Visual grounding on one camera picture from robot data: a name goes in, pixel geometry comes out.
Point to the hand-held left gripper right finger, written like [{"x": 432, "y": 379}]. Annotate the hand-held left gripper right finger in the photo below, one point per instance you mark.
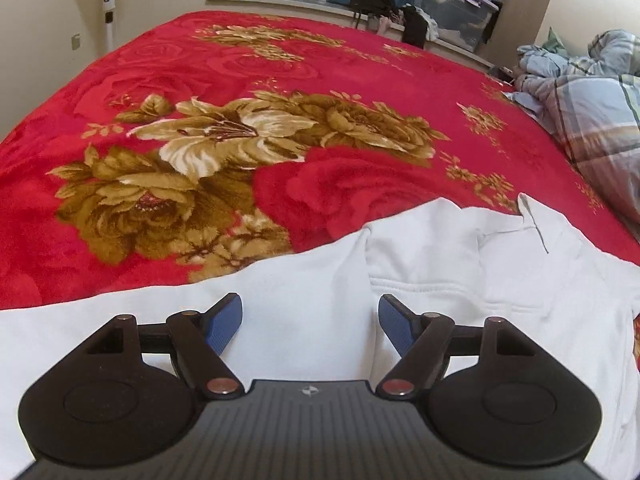
[{"x": 395, "y": 321}]

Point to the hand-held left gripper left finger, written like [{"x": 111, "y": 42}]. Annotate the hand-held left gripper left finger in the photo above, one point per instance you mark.
[{"x": 227, "y": 321}]

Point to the white sweatshirt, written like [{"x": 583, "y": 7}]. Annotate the white sweatshirt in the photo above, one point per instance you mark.
[{"x": 310, "y": 280}]

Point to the dark hanging clothes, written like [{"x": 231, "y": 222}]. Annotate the dark hanging clothes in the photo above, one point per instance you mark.
[{"x": 414, "y": 26}]

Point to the red floral blanket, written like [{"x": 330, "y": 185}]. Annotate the red floral blanket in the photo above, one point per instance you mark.
[{"x": 350, "y": 125}]

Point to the plaid quilt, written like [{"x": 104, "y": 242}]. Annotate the plaid quilt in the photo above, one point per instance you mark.
[{"x": 595, "y": 105}]

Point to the clear plastic storage bin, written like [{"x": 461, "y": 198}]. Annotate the clear plastic storage bin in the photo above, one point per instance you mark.
[{"x": 460, "y": 16}]

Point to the black bag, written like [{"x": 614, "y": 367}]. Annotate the black bag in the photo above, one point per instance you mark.
[{"x": 371, "y": 3}]

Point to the white standing fan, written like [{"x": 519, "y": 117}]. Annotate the white standing fan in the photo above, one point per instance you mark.
[{"x": 108, "y": 15}]

